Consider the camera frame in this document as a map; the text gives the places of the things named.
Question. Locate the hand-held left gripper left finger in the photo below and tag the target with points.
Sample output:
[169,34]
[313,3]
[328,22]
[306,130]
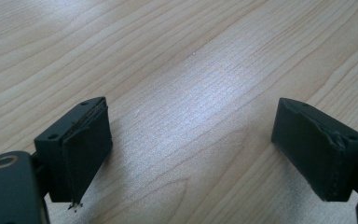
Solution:
[80,149]

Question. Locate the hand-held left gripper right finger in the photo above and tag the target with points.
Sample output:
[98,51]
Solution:
[317,146]

